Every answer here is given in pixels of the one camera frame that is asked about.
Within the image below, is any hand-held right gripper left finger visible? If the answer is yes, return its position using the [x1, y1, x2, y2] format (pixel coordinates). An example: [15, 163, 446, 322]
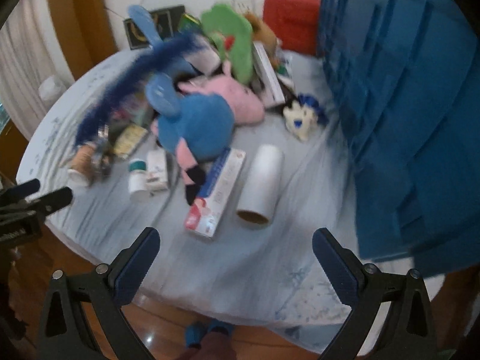
[36, 227, 162, 360]

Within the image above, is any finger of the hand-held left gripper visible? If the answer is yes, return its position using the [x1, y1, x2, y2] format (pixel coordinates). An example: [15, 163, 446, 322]
[0, 179, 41, 200]
[0, 187, 74, 216]

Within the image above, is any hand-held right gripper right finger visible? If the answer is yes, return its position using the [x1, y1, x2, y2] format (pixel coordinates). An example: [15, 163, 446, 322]
[312, 228, 439, 360]

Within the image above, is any blue plastic storage box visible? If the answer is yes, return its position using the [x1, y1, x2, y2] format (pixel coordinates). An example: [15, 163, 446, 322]
[317, 0, 480, 276]

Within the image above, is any cloth-covered round desktop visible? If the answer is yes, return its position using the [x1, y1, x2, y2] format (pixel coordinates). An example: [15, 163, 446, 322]
[17, 49, 447, 327]

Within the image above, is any tan bottle white cap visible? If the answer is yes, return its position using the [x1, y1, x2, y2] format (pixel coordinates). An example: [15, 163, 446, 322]
[67, 144, 99, 188]

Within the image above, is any shiny metallic packet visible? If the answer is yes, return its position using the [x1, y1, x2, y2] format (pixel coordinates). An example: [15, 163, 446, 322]
[95, 124, 114, 176]

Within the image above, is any white bottle green cap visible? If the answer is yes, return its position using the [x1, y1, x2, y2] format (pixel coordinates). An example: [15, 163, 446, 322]
[127, 158, 149, 202]

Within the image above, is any blue slipper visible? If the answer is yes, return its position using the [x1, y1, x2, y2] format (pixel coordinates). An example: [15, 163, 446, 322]
[185, 319, 235, 349]

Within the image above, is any yellow green packet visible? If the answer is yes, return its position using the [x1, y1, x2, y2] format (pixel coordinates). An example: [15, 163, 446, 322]
[112, 125, 149, 160]

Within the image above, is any small white box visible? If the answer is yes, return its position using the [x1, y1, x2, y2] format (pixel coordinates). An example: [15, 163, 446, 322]
[145, 150, 169, 194]

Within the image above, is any person's foot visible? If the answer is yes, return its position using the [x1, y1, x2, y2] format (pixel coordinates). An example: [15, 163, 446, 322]
[176, 332, 241, 360]

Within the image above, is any white paper roll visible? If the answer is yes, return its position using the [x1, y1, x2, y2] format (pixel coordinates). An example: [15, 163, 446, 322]
[236, 144, 284, 230]

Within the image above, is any white and blue toothpaste box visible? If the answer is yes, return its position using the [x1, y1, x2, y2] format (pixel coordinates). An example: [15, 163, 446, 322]
[184, 147, 247, 239]

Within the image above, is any colourful snack packet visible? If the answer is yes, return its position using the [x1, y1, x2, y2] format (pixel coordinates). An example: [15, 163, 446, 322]
[112, 94, 155, 127]

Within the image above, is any white curtain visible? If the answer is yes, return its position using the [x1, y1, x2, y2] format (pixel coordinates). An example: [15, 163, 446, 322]
[0, 11, 76, 140]

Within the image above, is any blue feather duster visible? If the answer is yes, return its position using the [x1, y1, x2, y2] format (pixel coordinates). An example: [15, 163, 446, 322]
[74, 34, 205, 148]

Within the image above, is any small white and blue plush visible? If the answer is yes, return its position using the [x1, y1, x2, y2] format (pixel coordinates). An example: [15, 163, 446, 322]
[282, 93, 329, 142]

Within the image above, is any blue and pink plush toy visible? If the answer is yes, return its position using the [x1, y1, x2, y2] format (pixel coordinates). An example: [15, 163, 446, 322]
[144, 73, 236, 207]

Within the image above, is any blue and white plush toy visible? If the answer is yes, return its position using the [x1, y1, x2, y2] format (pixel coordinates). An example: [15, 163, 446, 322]
[127, 5, 226, 79]

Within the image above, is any white flat box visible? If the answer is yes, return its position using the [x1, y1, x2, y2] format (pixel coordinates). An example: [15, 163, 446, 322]
[253, 43, 287, 108]

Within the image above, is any dark green box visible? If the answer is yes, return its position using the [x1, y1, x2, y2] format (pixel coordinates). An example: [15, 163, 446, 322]
[179, 13, 203, 34]

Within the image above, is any green plush toy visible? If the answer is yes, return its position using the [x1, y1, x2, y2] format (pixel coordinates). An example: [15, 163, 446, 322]
[200, 3, 254, 85]

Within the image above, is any brown plush toy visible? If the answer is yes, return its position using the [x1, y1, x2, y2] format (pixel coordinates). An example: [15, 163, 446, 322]
[244, 13, 280, 61]

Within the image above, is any red plastic case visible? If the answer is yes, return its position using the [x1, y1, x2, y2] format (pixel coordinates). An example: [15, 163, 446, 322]
[262, 0, 323, 56]

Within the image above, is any wooden wall post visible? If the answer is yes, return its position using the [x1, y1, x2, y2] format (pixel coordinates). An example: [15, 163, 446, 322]
[45, 0, 118, 80]

